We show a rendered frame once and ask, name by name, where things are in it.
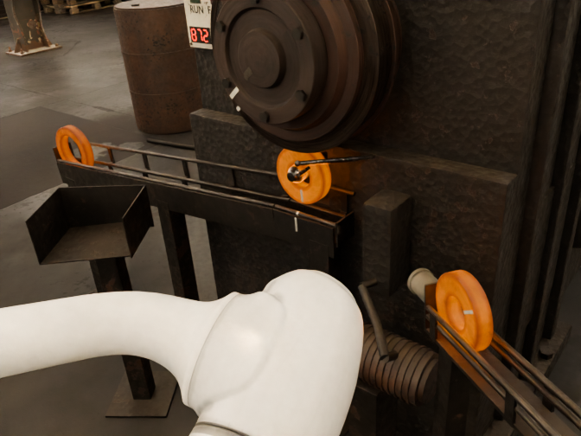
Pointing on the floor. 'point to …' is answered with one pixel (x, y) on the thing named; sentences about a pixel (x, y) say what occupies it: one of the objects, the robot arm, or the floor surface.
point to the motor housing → (390, 382)
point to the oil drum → (158, 64)
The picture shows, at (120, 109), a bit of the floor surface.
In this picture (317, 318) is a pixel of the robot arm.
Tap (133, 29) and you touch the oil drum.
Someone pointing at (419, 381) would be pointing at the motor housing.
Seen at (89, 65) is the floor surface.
